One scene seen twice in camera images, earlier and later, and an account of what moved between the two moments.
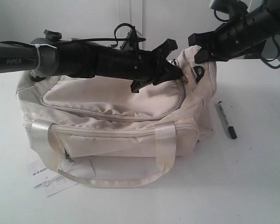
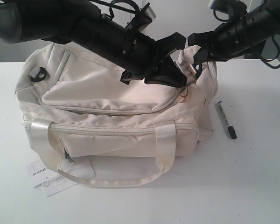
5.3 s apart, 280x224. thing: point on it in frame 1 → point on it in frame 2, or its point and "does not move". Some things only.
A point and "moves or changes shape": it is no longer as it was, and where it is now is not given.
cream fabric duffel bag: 97,131 does not move
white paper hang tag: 53,182 does not move
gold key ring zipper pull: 184,80 moves or changes shape
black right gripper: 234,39 does not move
